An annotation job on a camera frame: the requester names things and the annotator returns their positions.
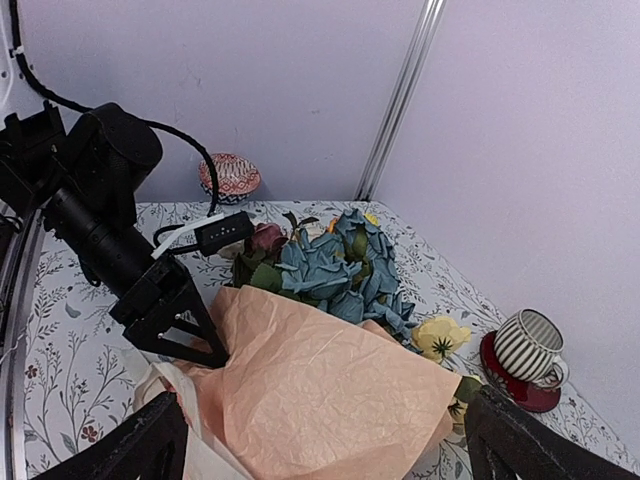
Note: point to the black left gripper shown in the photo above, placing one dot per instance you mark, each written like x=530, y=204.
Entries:
x=98, y=167

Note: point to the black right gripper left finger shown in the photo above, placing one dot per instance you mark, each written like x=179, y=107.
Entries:
x=150, y=444

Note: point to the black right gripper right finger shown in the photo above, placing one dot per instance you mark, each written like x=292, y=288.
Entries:
x=504, y=442

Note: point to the flower bouquet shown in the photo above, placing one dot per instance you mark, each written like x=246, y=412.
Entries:
x=322, y=380

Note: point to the dark red saucer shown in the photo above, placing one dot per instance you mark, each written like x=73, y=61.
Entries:
x=524, y=394

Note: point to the striped cup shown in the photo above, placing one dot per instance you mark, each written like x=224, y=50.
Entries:
x=528, y=346

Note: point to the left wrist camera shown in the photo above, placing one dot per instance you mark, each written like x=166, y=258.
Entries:
x=211, y=234

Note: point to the aluminium table front rail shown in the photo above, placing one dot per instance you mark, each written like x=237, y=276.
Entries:
x=17, y=291

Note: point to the left aluminium frame post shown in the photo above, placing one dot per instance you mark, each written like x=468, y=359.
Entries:
x=410, y=71

